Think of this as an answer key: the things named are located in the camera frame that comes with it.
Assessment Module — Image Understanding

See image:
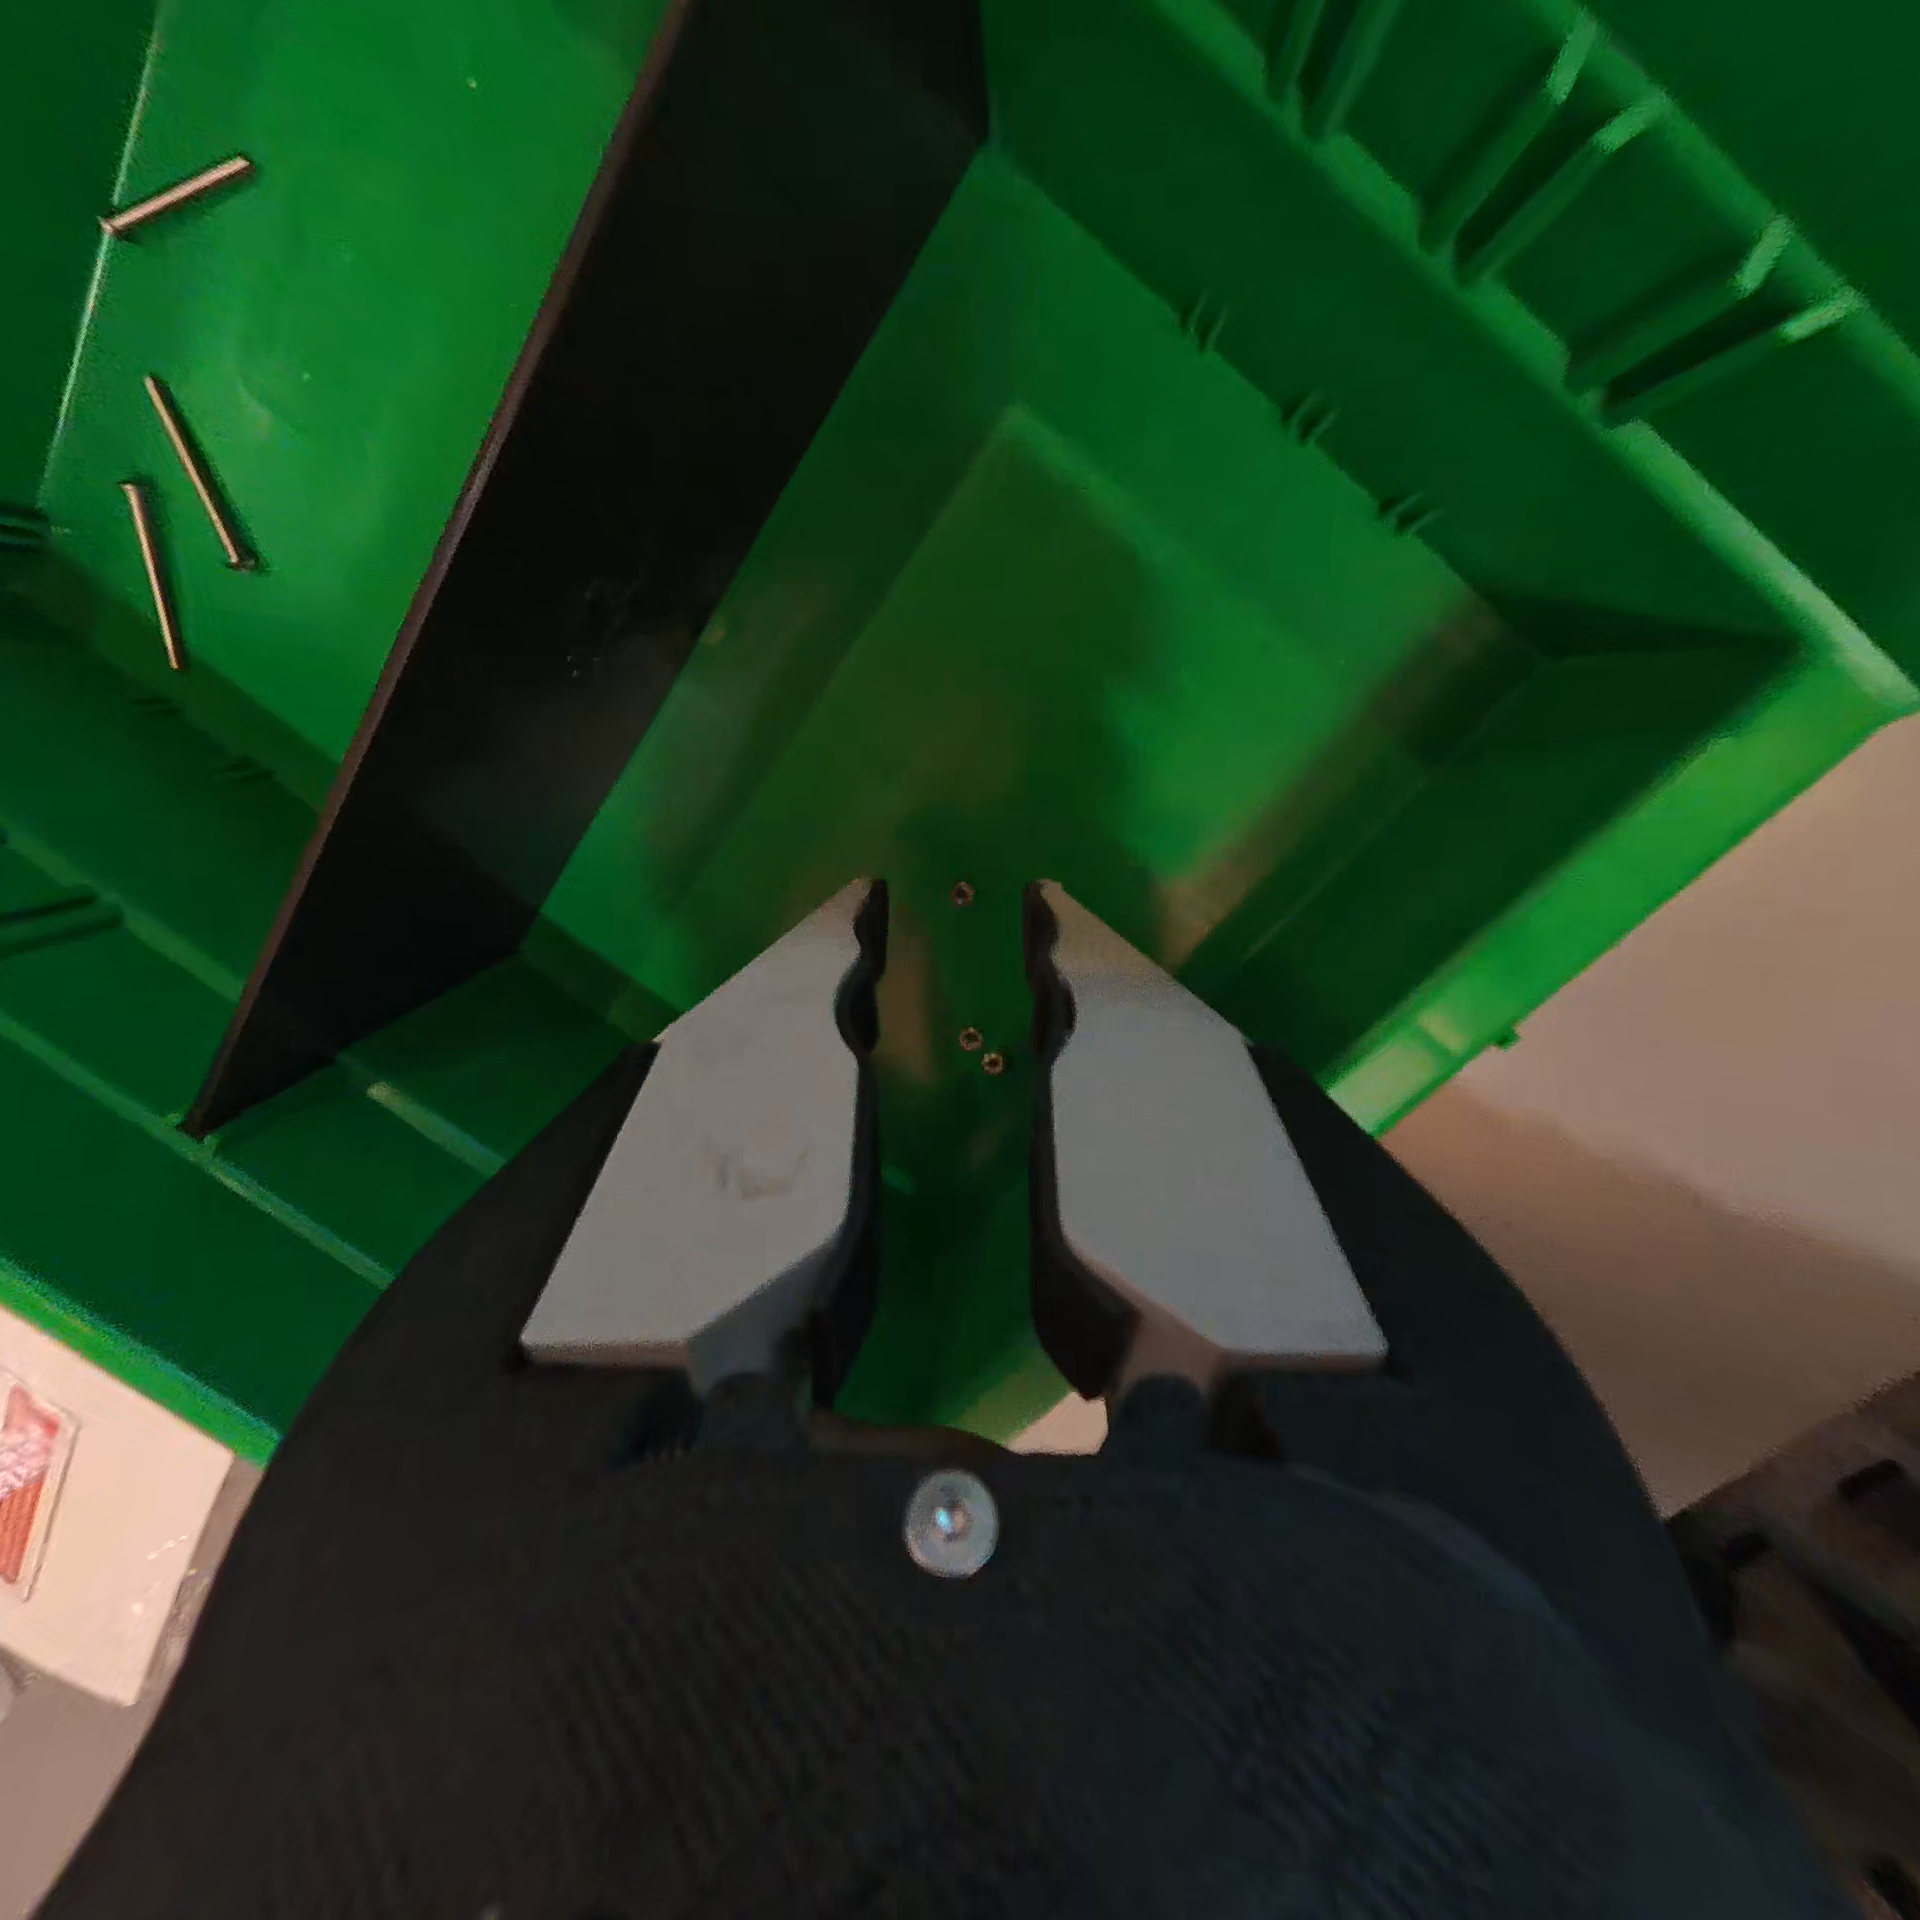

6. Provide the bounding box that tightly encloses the metal screw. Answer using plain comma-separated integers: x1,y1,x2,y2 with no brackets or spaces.
98,153,259,242
119,479,192,676
140,372,262,576

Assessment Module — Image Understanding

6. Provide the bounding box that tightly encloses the black bin divider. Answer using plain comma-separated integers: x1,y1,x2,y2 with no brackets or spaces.
180,0,992,1143

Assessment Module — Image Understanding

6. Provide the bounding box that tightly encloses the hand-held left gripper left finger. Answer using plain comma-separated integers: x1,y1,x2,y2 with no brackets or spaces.
518,877,890,1401

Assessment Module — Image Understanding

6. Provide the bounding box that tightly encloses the white box red label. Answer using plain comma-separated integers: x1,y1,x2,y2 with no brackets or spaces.
0,1305,230,1709

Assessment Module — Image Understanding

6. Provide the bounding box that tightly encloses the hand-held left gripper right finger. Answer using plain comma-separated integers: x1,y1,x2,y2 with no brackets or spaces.
1024,879,1393,1401

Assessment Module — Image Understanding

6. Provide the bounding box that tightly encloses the green plastic bin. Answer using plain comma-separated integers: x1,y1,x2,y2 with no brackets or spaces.
0,0,1920,1464

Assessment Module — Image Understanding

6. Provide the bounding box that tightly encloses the grey desk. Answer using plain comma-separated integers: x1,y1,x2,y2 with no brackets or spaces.
1380,720,1920,1518

